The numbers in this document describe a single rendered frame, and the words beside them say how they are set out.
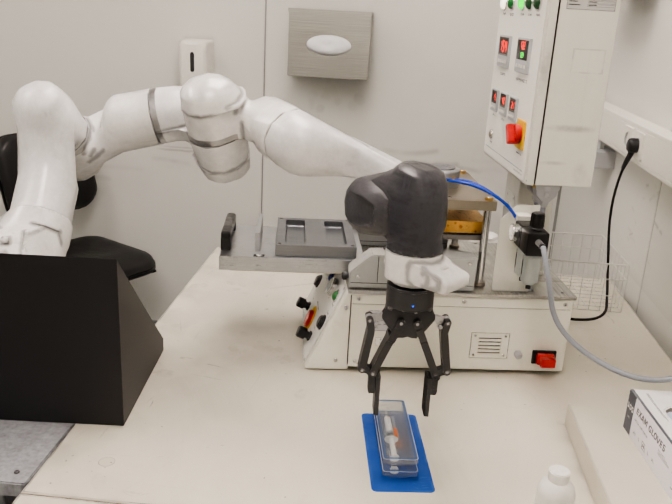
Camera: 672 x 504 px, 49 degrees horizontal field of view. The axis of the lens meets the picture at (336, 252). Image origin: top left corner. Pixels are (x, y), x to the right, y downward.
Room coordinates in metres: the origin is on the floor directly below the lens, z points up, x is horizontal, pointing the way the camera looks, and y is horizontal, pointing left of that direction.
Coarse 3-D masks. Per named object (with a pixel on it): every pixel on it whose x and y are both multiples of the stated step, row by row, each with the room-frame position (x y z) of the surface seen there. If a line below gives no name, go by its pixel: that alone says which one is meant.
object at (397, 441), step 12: (384, 408) 1.14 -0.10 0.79; (396, 408) 1.14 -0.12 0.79; (384, 420) 1.10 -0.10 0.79; (396, 420) 1.10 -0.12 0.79; (408, 420) 1.11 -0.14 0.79; (384, 432) 1.06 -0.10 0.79; (396, 432) 1.07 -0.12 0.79; (408, 432) 1.07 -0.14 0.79; (384, 444) 1.03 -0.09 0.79; (396, 444) 1.03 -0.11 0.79; (408, 444) 1.03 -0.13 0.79; (384, 456) 0.99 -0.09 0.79; (396, 456) 1.00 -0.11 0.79; (408, 456) 1.00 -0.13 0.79
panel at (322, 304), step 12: (324, 276) 1.62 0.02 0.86; (336, 276) 1.50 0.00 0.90; (324, 288) 1.55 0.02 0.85; (336, 288) 1.45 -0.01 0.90; (312, 300) 1.60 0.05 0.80; (324, 300) 1.49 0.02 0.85; (336, 300) 1.39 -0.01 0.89; (324, 312) 1.43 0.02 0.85; (312, 324) 1.48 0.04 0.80; (324, 324) 1.38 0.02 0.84; (312, 336) 1.42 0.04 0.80; (312, 348) 1.37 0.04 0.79
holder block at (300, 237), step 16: (288, 224) 1.60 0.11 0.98; (304, 224) 1.60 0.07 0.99; (320, 224) 1.58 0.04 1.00; (336, 224) 1.61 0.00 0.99; (288, 240) 1.49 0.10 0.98; (304, 240) 1.50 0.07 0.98; (320, 240) 1.46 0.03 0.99; (336, 240) 1.51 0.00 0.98; (352, 240) 1.47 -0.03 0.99; (304, 256) 1.42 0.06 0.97; (320, 256) 1.42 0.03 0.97; (336, 256) 1.42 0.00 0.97; (352, 256) 1.43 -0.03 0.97
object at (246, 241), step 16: (240, 240) 1.51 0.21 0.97; (256, 240) 1.44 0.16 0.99; (272, 240) 1.52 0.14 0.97; (224, 256) 1.40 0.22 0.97; (240, 256) 1.40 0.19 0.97; (272, 256) 1.41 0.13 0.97; (288, 256) 1.42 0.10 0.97; (304, 272) 1.43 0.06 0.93; (320, 272) 1.41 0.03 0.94; (336, 272) 1.41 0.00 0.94
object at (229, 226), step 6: (228, 216) 1.55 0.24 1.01; (234, 216) 1.56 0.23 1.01; (228, 222) 1.50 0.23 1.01; (234, 222) 1.54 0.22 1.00; (222, 228) 1.47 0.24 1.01; (228, 228) 1.46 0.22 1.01; (234, 228) 1.57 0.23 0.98; (222, 234) 1.43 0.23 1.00; (228, 234) 1.44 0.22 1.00; (222, 240) 1.43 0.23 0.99; (228, 240) 1.43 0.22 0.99; (222, 246) 1.43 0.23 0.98; (228, 246) 1.43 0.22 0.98
